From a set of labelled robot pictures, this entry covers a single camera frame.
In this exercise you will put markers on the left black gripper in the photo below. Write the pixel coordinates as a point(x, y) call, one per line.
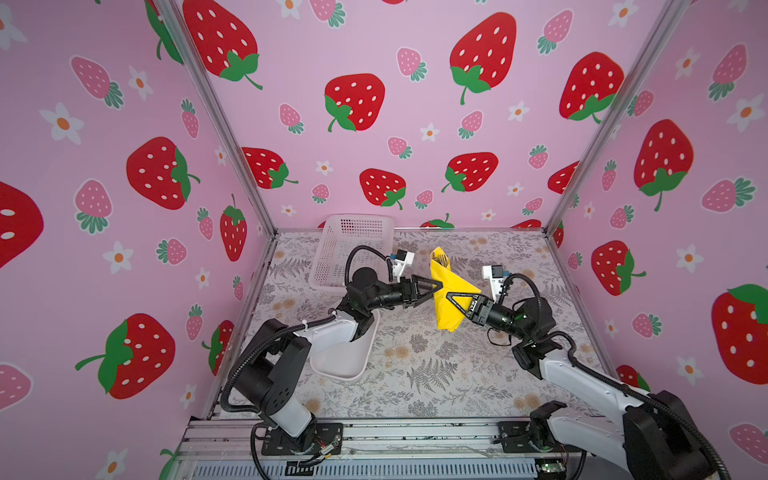
point(408, 288)

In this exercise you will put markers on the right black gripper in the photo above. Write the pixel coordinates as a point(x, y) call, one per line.
point(480, 305)

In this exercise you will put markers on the yellow paper napkin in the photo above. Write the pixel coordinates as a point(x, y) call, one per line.
point(455, 294)

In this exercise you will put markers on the white plastic tray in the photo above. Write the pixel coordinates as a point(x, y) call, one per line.
point(334, 354)

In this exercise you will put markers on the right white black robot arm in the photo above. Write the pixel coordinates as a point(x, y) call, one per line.
point(651, 436)

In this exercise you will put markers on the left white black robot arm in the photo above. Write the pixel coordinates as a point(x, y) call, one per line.
point(263, 379)

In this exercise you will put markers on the white perforated plastic basket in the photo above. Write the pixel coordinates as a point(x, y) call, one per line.
point(340, 235)

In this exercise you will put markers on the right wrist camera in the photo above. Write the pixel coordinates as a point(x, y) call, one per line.
point(495, 275)

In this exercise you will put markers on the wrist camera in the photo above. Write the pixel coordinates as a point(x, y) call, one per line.
point(495, 275)
point(399, 262)

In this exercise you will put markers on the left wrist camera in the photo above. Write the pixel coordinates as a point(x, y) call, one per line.
point(399, 262)

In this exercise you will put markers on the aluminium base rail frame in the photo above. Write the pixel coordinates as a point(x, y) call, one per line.
point(421, 448)

